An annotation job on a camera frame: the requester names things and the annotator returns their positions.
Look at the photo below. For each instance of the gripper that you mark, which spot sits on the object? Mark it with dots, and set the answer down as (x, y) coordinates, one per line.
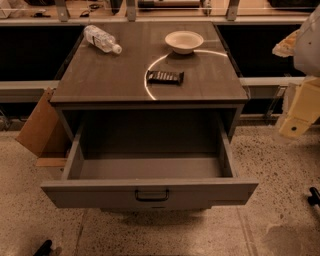
(309, 50)

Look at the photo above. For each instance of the black caster lower left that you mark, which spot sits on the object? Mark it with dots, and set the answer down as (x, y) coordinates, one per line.
(44, 249)

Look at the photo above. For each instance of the dark wooden cabinet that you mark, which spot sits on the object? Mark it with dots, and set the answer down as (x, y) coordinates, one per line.
(96, 80)

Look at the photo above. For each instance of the black caster right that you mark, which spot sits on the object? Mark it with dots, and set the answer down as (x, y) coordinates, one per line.
(314, 198)

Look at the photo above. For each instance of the black drawer handle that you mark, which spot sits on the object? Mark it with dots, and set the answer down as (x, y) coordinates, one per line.
(151, 196)

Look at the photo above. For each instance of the black caster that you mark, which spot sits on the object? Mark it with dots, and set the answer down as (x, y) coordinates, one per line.
(314, 198)
(44, 249)

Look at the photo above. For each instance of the clear plastic water bottle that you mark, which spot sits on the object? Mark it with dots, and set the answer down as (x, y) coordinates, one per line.
(101, 39)

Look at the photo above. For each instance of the brown cardboard piece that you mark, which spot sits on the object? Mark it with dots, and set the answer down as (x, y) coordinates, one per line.
(44, 135)

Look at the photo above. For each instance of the white ceramic bowl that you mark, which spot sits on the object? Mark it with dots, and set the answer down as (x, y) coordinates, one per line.
(184, 42)

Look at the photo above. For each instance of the black snack bar packet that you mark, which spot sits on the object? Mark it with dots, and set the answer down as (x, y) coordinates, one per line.
(165, 77)

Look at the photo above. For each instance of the grey top drawer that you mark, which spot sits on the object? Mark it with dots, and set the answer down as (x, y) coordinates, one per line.
(115, 153)

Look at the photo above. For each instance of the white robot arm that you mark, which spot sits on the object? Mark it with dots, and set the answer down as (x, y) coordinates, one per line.
(306, 57)

